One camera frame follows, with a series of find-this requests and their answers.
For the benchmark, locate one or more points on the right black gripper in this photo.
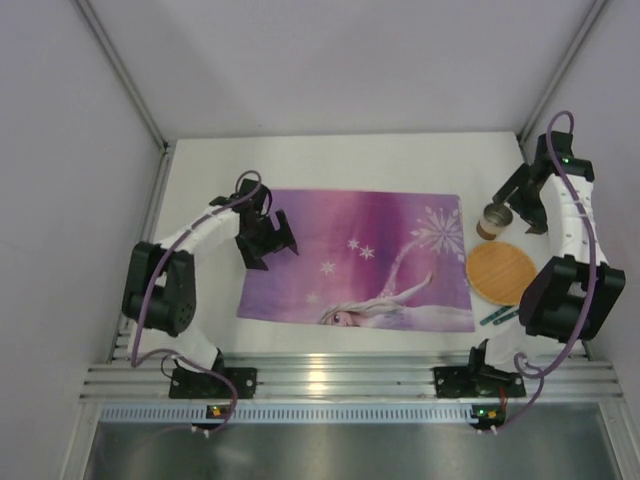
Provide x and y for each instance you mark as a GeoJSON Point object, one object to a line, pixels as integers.
{"type": "Point", "coordinates": [522, 201]}

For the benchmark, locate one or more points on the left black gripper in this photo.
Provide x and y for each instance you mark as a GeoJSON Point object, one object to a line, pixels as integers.
{"type": "Point", "coordinates": [270, 240]}

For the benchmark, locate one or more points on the metal cup with brown sleeve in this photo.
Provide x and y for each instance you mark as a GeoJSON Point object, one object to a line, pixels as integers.
{"type": "Point", "coordinates": [495, 218]}

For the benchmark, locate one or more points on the purple printed placemat cloth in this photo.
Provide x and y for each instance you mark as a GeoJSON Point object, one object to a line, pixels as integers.
{"type": "Point", "coordinates": [367, 260]}

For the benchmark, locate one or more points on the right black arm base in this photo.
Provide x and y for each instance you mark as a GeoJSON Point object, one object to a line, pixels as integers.
{"type": "Point", "coordinates": [454, 382]}

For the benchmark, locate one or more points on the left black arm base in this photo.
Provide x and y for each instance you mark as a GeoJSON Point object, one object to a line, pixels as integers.
{"type": "Point", "coordinates": [190, 385]}

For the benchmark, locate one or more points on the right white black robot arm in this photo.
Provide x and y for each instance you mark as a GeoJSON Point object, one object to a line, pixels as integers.
{"type": "Point", "coordinates": [573, 294]}

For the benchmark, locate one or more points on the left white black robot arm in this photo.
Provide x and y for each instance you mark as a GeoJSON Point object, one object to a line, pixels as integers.
{"type": "Point", "coordinates": [161, 292]}

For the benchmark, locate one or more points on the round wooden plate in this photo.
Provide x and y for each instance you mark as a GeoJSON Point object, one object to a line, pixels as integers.
{"type": "Point", "coordinates": [500, 272]}

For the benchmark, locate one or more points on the teal handled spoon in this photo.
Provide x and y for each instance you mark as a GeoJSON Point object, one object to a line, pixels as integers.
{"type": "Point", "coordinates": [505, 321]}

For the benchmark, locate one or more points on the teal handled fork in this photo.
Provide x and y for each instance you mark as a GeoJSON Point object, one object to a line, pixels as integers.
{"type": "Point", "coordinates": [499, 316]}

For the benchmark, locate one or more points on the aluminium mounting rail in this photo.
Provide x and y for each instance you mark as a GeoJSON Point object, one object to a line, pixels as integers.
{"type": "Point", "coordinates": [335, 378]}

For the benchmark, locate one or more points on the slotted grey cable duct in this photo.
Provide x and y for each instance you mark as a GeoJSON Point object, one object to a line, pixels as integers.
{"type": "Point", "coordinates": [301, 414]}

